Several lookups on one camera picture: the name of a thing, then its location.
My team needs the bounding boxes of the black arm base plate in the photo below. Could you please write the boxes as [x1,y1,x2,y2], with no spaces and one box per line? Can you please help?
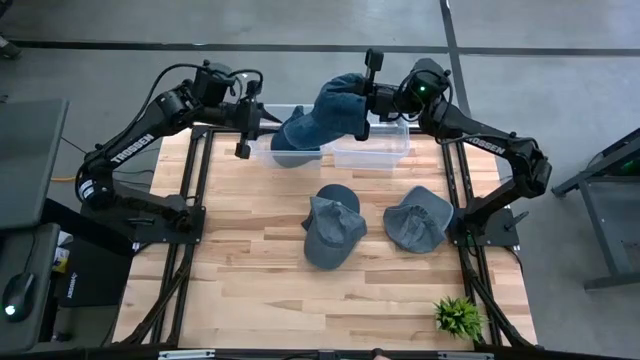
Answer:
[79,193,207,246]
[446,206,522,248]

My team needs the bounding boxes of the small artificial green plant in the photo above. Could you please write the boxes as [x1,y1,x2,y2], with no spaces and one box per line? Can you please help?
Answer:
[432,295,486,342]

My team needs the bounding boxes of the dark grey draped garment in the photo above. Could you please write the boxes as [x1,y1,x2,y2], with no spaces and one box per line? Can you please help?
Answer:
[300,183,362,232]

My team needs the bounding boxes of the light grey denim cap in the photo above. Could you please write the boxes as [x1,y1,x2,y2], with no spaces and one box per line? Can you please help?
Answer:
[382,185,455,255]

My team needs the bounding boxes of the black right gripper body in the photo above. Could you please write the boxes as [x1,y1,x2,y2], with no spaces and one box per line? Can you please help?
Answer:
[363,69,404,126]

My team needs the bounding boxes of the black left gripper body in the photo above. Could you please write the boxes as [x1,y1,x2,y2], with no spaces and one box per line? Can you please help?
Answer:
[219,94,282,146]

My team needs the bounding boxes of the small yellow box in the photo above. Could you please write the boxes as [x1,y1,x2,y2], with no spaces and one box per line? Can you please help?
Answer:
[51,245,71,275]

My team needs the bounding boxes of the black case with logo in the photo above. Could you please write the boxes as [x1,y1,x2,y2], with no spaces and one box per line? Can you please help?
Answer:
[58,237,135,309]

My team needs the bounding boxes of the grey metal stand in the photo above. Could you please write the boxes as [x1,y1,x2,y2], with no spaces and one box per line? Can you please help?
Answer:
[550,127,640,292]

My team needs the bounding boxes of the black aluminium frame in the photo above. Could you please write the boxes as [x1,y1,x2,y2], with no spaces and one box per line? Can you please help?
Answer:
[115,122,540,360]

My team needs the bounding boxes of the black computer mouse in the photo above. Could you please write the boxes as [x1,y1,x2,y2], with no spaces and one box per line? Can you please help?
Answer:
[0,271,37,324]

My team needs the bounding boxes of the blue denim cap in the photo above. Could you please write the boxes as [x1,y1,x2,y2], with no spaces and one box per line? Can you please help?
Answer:
[282,72,370,151]

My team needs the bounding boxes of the black box with green lights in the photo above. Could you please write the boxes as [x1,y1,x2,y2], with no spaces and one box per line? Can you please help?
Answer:
[615,155,640,177]

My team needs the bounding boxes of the silver aluminium bracket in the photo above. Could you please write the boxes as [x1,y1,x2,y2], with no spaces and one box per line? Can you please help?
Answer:
[158,349,217,360]
[437,351,495,360]

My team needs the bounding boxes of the black floor cable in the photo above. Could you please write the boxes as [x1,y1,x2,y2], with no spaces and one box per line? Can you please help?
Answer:
[60,135,151,187]

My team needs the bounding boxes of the dark computer monitor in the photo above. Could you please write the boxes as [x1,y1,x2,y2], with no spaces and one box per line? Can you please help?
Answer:
[0,97,70,232]

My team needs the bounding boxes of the dark computer desk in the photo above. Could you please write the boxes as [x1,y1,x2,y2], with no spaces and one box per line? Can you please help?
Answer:
[0,222,62,355]

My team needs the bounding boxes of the dark blue cap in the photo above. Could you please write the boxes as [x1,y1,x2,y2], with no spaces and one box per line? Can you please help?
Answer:
[269,105,324,169]

